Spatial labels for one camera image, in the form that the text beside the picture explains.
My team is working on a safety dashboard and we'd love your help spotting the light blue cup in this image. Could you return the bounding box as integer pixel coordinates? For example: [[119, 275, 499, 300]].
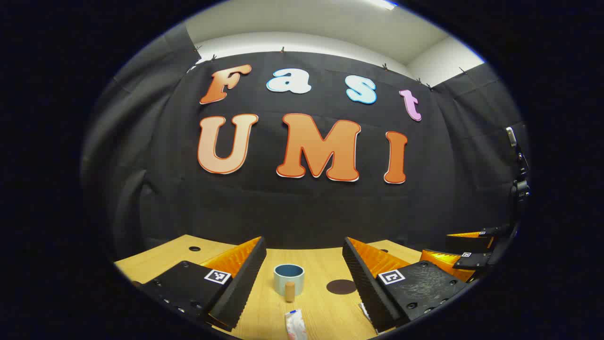
[[274, 263, 305, 303]]

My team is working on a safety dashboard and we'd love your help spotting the black backdrop cloth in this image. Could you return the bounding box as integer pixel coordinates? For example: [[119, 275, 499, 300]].
[[80, 21, 531, 261]]

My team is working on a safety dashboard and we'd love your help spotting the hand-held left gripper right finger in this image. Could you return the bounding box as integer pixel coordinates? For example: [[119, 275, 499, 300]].
[[342, 236, 469, 335]]

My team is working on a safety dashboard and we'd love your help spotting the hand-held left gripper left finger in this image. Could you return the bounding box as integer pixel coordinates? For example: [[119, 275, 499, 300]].
[[139, 236, 268, 332]]

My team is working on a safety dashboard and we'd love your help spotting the wooden desktop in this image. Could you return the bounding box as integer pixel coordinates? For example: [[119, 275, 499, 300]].
[[114, 235, 477, 340]]

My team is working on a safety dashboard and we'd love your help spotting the dark brown round coaster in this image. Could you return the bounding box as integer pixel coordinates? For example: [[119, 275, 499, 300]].
[[327, 279, 357, 295]]

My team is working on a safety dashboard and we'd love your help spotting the white toothpaste tube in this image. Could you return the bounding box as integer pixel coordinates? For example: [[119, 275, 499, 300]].
[[284, 309, 308, 340]]

